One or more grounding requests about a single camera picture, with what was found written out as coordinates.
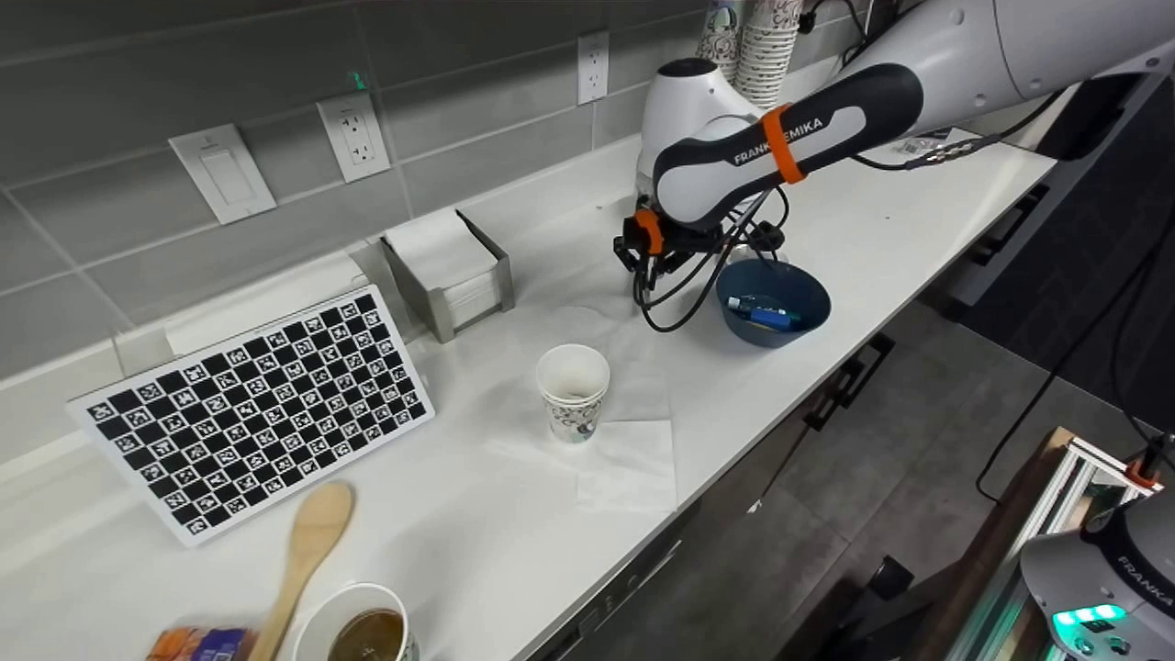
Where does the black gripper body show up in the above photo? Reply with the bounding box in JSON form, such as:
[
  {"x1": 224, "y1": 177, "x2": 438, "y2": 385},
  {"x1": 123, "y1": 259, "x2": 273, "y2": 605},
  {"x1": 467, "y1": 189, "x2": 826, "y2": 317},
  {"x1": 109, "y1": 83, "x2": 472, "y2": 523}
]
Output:
[{"x1": 608, "y1": 202, "x2": 682, "y2": 288}]

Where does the grey robot base green light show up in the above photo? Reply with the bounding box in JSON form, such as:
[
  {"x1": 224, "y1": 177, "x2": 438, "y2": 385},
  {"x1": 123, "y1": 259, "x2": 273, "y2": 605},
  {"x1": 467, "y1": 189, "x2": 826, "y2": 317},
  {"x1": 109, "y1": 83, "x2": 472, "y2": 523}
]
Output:
[{"x1": 1010, "y1": 490, "x2": 1175, "y2": 661}]

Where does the blue pen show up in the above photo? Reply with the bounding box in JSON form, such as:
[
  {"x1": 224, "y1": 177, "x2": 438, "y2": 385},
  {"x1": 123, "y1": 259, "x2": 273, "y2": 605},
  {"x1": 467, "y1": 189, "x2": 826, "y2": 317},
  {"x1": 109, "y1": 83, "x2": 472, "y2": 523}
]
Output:
[{"x1": 724, "y1": 289, "x2": 806, "y2": 333}]

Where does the blue bowl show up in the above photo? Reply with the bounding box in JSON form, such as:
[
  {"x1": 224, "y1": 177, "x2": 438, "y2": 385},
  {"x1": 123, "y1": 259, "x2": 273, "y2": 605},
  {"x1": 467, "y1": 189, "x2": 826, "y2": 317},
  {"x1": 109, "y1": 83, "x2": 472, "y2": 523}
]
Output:
[{"x1": 711, "y1": 252, "x2": 835, "y2": 354}]

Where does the empty patterned paper cup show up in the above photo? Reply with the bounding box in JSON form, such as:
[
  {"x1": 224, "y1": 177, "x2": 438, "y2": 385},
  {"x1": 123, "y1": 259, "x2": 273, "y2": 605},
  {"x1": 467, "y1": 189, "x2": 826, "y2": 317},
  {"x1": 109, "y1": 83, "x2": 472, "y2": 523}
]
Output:
[{"x1": 532, "y1": 343, "x2": 614, "y2": 448}]

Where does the metal napkin holder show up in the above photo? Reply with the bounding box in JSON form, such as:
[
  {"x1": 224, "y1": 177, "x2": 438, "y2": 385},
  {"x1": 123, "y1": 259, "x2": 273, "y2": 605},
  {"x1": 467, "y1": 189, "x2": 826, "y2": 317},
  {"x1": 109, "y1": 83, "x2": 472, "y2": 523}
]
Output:
[{"x1": 379, "y1": 205, "x2": 518, "y2": 344}]

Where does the white paper napkin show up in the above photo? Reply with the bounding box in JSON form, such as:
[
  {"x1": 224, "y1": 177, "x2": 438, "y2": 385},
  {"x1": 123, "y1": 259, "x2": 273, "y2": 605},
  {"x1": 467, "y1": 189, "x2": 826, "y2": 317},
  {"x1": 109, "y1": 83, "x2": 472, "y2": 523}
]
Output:
[{"x1": 555, "y1": 416, "x2": 678, "y2": 518}]

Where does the tall paper cup stack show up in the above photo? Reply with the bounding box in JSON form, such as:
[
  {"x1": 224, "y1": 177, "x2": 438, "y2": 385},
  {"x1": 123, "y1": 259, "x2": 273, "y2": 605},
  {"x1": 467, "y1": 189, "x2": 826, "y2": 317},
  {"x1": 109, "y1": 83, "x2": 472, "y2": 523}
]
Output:
[{"x1": 702, "y1": 0, "x2": 814, "y2": 110}]

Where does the black white checkerboard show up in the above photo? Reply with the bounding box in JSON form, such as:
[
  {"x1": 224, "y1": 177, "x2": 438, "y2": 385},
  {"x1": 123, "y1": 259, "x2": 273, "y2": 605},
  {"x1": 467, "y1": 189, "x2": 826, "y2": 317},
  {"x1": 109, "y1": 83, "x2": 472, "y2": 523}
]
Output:
[{"x1": 65, "y1": 282, "x2": 439, "y2": 552}]

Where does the wooden spoon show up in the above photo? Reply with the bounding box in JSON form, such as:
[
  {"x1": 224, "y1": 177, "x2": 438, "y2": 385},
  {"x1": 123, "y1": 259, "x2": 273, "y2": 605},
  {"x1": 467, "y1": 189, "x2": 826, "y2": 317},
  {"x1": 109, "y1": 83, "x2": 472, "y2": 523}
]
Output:
[{"x1": 245, "y1": 479, "x2": 361, "y2": 661}]

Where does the orange blue packet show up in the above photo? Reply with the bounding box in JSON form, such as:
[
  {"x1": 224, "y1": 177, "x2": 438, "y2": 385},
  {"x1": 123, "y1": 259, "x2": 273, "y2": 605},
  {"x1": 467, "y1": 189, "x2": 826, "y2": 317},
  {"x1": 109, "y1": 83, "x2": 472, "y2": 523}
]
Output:
[{"x1": 144, "y1": 626, "x2": 262, "y2": 661}]

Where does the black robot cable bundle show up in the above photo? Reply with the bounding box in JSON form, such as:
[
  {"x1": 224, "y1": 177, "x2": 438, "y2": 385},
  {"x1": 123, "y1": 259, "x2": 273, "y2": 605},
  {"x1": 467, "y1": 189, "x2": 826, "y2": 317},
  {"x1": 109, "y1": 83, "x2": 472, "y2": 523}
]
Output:
[{"x1": 623, "y1": 71, "x2": 1067, "y2": 338}]

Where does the white wall outlet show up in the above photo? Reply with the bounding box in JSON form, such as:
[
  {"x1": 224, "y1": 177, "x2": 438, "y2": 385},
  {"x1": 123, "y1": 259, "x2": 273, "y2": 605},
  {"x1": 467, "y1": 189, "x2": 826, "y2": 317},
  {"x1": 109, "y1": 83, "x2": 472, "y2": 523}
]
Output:
[
  {"x1": 313, "y1": 92, "x2": 398, "y2": 189},
  {"x1": 573, "y1": 28, "x2": 614, "y2": 106}
]

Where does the thin black floor cable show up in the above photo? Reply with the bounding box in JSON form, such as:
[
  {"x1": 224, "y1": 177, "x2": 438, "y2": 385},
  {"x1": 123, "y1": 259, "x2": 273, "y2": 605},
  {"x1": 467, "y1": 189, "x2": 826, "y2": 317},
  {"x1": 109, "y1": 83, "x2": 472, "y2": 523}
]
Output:
[{"x1": 974, "y1": 205, "x2": 1175, "y2": 506}]

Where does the white light switch plate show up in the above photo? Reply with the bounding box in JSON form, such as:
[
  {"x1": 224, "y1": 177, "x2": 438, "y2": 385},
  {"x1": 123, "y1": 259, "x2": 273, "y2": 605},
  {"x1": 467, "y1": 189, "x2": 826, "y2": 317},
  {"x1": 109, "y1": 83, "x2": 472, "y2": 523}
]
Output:
[{"x1": 166, "y1": 121, "x2": 280, "y2": 229}]

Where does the wooden white frame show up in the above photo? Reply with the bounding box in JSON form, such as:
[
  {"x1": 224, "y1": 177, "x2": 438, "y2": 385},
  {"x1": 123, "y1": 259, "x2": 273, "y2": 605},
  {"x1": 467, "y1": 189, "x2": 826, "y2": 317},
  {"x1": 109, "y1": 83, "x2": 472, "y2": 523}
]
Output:
[{"x1": 939, "y1": 423, "x2": 1166, "y2": 661}]

